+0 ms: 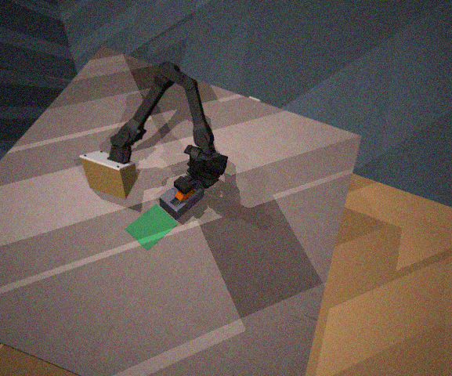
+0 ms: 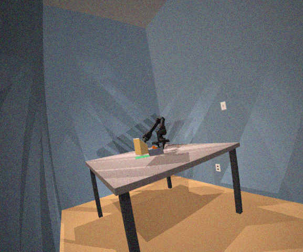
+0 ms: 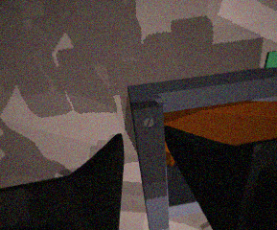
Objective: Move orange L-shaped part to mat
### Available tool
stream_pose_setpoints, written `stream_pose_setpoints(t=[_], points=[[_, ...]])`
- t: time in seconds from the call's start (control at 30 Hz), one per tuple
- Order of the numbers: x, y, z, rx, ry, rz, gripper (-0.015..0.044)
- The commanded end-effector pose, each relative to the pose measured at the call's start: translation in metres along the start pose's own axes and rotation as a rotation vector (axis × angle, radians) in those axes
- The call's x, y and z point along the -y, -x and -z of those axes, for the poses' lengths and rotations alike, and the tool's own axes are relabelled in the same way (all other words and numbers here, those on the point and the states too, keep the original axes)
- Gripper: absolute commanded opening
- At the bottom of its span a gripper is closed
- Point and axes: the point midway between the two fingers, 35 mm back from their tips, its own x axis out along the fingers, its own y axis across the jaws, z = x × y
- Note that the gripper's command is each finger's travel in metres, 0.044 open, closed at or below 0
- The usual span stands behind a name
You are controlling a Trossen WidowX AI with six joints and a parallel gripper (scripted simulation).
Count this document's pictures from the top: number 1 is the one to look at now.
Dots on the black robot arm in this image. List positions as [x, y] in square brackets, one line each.
[132, 131]

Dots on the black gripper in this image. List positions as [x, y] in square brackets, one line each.
[187, 183]

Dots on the orange l-shaped part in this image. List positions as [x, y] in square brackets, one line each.
[182, 196]

